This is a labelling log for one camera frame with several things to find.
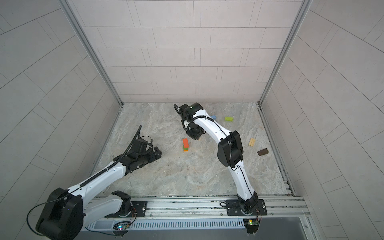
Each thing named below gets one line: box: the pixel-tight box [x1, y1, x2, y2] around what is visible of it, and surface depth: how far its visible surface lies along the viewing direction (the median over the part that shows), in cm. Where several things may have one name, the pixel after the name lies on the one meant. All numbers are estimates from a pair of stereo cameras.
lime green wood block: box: [225, 116, 234, 122], surface depth 111 cm
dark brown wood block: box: [257, 148, 269, 156], surface depth 91 cm
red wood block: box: [183, 138, 189, 149], surface depth 93 cm
